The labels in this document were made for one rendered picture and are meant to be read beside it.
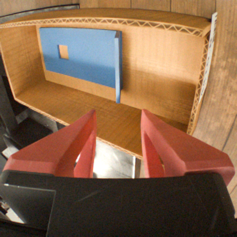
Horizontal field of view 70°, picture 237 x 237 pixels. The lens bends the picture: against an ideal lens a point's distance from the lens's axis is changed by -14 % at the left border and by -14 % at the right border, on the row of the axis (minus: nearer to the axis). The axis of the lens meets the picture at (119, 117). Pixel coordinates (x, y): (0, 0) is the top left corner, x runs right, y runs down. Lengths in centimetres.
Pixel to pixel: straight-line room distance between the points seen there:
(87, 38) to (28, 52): 11
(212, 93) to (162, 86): 5
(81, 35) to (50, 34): 6
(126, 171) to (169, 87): 16
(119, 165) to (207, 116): 16
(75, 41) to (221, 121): 19
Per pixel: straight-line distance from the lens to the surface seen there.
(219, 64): 19
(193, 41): 18
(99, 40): 22
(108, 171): 34
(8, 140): 46
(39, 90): 31
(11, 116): 43
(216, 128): 22
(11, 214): 589
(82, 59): 25
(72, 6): 25
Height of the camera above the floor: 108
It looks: 42 degrees down
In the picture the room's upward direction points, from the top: 134 degrees counter-clockwise
